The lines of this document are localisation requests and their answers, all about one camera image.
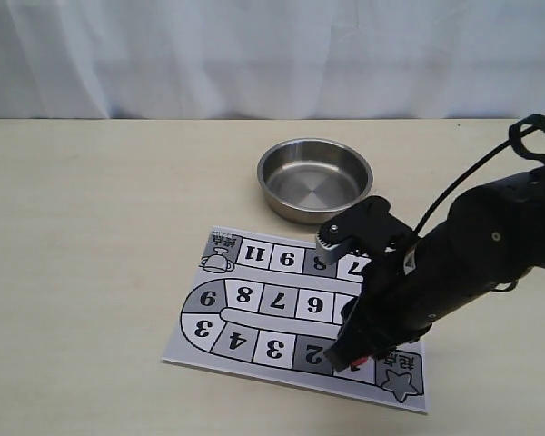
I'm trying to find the black cable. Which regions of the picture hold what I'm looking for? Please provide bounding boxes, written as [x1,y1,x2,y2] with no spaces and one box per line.
[411,114,545,294]

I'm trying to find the white backdrop curtain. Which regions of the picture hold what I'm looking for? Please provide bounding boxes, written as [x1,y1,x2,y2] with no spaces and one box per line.
[0,1,545,119]

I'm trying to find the red cylinder game piece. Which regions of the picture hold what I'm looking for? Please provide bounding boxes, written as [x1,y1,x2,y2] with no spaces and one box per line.
[351,357,369,371]

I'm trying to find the stainless steel round bowl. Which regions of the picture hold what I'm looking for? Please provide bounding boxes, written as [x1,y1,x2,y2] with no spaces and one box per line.
[256,137,374,225]

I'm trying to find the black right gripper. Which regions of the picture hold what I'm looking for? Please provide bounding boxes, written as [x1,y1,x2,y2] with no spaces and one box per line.
[324,218,531,372]

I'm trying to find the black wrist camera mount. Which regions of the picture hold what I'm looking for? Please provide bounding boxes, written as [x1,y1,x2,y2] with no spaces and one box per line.
[316,195,412,264]

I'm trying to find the paper number game board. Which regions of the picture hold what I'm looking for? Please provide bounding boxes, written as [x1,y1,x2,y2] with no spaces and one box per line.
[162,226,429,413]

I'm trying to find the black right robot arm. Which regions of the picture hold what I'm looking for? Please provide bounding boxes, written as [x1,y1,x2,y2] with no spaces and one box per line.
[316,169,545,372]

